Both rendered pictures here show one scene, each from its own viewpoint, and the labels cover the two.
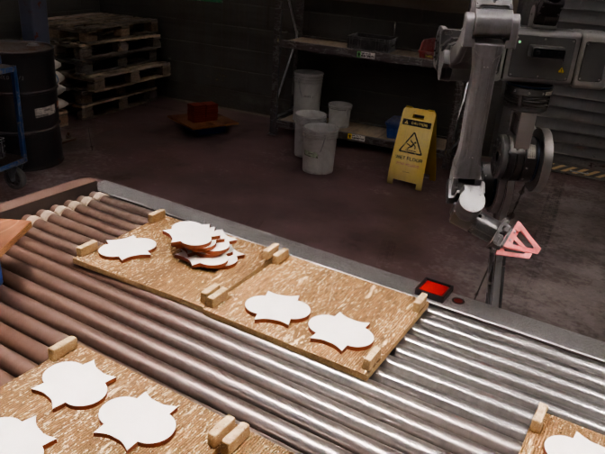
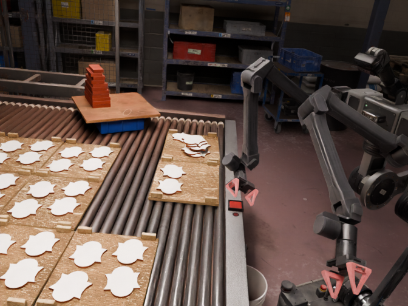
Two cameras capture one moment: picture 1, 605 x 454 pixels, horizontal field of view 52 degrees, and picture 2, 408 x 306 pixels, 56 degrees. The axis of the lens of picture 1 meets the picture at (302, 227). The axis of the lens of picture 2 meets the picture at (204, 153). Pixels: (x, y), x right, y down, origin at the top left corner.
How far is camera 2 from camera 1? 175 cm
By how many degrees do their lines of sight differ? 55
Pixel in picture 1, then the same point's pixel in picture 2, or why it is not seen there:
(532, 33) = (373, 102)
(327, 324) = (170, 182)
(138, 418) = (92, 164)
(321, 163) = not seen: outside the picture
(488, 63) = (245, 96)
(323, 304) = (187, 180)
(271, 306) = (171, 169)
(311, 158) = not seen: outside the picture
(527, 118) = (366, 156)
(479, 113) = (245, 121)
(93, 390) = (99, 155)
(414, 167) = not seen: outside the picture
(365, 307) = (195, 189)
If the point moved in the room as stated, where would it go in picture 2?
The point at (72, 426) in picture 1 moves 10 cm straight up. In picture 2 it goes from (85, 158) to (84, 141)
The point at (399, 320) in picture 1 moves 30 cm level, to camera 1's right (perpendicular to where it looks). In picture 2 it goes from (194, 198) to (224, 234)
